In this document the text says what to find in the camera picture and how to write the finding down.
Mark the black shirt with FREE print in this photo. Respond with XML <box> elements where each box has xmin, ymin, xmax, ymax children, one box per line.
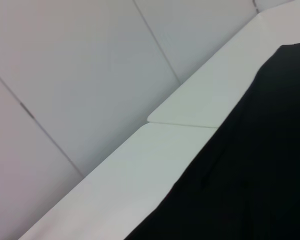
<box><xmin>123</xmin><ymin>41</ymin><xmax>300</xmax><ymax>240</ymax></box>

